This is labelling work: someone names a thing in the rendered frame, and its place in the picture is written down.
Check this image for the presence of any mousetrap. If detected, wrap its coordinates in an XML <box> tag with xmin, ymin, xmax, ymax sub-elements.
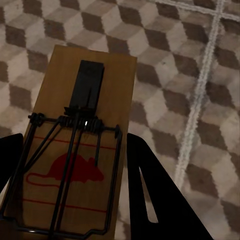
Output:
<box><xmin>0</xmin><ymin>44</ymin><xmax>138</xmax><ymax>240</ymax></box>

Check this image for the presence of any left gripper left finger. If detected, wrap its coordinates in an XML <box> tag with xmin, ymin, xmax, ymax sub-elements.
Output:
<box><xmin>0</xmin><ymin>133</ymin><xmax>24</xmax><ymax>193</ymax></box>

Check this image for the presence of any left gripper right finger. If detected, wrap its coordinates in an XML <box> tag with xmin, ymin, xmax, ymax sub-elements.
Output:
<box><xmin>126</xmin><ymin>133</ymin><xmax>213</xmax><ymax>240</ymax></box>

